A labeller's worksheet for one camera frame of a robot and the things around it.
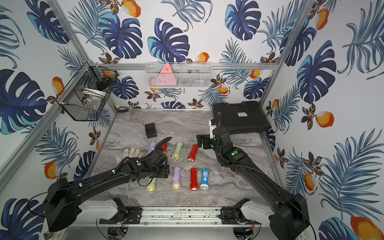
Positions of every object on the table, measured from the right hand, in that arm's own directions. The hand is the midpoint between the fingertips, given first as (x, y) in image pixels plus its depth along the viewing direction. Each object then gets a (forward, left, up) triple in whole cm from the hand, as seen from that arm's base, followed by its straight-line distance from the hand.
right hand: (205, 134), depth 79 cm
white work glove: (0, +47, -22) cm, 52 cm away
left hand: (-14, +21, -13) cm, 29 cm away
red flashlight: (0, +7, -20) cm, 21 cm away
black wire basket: (+15, +62, +15) cm, 66 cm away
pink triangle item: (+32, +24, +13) cm, 42 cm away
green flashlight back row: (-2, +17, -19) cm, 26 cm away
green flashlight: (-21, +29, -19) cm, 41 cm away
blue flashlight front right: (-17, 0, -20) cm, 26 cm away
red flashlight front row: (-20, +6, -20) cm, 29 cm away
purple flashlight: (+4, +34, -20) cm, 39 cm away
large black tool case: (+28, -31, -16) cm, 45 cm away
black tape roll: (+39, +64, -20) cm, 78 cm away
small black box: (+16, +37, -17) cm, 43 cm away
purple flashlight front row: (-20, +16, -20) cm, 32 cm away
